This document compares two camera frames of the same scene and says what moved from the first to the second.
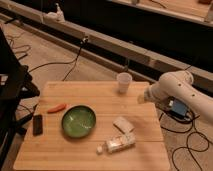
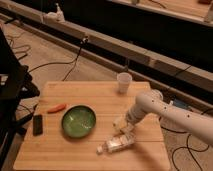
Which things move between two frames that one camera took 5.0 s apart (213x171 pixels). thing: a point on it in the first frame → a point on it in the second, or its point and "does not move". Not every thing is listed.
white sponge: (122, 124) does not move
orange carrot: (57, 108) does not move
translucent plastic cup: (123, 80) does not move
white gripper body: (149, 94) → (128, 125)
